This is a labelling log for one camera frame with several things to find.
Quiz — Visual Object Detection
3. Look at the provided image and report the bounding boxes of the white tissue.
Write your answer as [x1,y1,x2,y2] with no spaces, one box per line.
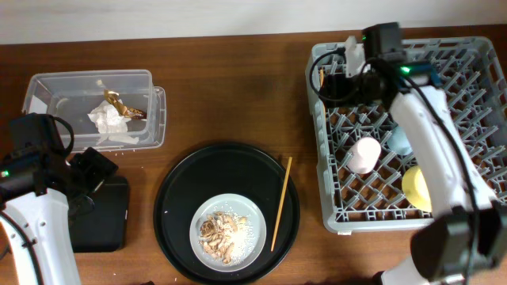
[88,101,139,146]

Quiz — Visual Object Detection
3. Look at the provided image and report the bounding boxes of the light blue cup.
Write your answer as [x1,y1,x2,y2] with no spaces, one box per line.
[387,126,412,156]

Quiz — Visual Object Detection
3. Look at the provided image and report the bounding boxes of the pink cup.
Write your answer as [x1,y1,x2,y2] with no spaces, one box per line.
[347,137,381,174]

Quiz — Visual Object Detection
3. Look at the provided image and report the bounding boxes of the gold snack wrapper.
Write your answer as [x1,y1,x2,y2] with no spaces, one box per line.
[104,89,147,120]

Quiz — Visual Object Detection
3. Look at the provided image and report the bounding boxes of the yellow bowl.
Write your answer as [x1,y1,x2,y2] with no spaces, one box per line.
[402,165,432,212]

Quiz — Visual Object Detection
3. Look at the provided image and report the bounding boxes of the wooden chopstick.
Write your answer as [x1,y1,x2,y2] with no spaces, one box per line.
[270,157,293,252]
[319,68,326,88]

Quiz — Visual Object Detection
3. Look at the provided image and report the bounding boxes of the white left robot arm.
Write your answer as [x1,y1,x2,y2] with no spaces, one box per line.
[1,113,118,284]

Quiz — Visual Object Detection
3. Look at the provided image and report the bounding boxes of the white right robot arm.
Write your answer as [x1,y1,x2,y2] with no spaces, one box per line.
[306,22,506,284]

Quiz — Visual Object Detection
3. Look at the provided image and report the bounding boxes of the clear plastic waste bin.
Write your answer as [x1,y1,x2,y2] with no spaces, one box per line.
[22,70,166,153]

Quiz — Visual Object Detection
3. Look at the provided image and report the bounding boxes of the grey dishwasher rack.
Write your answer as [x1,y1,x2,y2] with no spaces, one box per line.
[307,37,506,235]

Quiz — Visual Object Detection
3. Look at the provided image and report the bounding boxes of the black square bin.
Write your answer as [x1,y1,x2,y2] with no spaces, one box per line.
[69,176,130,253]

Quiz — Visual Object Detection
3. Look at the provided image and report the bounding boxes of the round black tray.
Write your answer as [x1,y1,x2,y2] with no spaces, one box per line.
[154,142,300,284]

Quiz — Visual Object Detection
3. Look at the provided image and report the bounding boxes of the grey plate with food scraps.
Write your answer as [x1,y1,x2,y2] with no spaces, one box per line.
[189,193,267,273]

